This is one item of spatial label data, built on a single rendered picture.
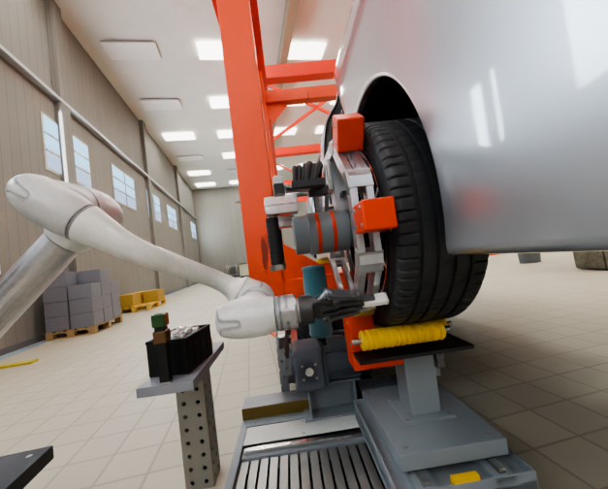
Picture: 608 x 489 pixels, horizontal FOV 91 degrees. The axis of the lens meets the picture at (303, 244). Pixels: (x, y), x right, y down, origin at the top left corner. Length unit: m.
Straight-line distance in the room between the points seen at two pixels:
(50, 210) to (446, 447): 1.14
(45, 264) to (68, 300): 4.93
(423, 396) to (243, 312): 0.65
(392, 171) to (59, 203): 0.77
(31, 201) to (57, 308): 5.19
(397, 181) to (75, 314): 5.61
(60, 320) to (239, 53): 5.12
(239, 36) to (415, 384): 1.70
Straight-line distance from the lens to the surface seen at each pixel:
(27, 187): 0.93
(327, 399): 1.53
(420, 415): 1.14
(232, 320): 0.77
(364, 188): 0.78
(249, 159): 1.52
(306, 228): 0.94
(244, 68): 1.72
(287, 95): 3.88
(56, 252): 1.08
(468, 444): 1.06
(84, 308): 5.89
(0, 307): 1.17
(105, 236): 0.84
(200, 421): 1.31
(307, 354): 1.28
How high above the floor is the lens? 0.77
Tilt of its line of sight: 2 degrees up
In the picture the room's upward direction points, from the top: 7 degrees counter-clockwise
